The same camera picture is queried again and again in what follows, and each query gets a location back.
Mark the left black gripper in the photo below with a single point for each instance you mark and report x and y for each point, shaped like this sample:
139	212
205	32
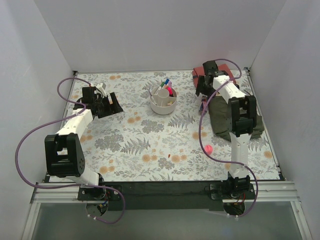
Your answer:
105	107

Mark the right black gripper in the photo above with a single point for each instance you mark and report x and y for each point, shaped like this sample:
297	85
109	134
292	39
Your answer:
200	87

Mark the pink black highlighter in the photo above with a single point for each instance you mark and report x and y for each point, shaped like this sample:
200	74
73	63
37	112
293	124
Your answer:
170	92

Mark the green capped white marker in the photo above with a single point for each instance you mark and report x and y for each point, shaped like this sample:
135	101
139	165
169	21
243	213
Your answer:
161	85

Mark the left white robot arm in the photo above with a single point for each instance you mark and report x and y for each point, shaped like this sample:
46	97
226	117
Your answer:
63	150

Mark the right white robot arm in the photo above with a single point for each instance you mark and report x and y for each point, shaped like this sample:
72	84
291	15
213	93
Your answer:
241	119

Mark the folded red cloth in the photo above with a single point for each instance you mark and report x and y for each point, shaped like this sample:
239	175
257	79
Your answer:
198	73

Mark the folded olive green cloth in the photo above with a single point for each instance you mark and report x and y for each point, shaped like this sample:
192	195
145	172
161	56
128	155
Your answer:
217	109

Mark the white divided round organizer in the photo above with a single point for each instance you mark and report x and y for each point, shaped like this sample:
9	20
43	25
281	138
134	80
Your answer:
162	97

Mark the pink round sharpener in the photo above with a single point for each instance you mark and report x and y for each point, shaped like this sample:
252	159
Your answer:
208	149

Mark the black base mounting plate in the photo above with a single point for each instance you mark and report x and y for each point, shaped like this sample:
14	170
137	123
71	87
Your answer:
173	195

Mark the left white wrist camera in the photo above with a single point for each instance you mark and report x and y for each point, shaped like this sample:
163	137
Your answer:
101	88

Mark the aluminium front rail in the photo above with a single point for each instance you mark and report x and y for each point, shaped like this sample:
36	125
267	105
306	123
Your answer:
268	191

